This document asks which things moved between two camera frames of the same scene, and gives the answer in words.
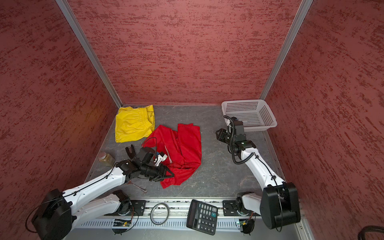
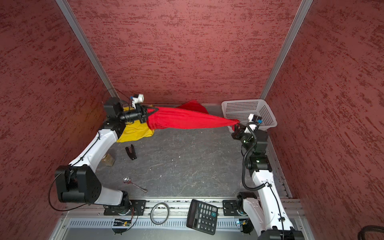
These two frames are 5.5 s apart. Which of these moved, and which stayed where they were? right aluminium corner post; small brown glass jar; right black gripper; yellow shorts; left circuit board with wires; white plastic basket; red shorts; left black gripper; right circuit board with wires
Moved: red shorts; right black gripper; left black gripper
Stayed: right aluminium corner post; right circuit board with wires; white plastic basket; left circuit board with wires; yellow shorts; small brown glass jar
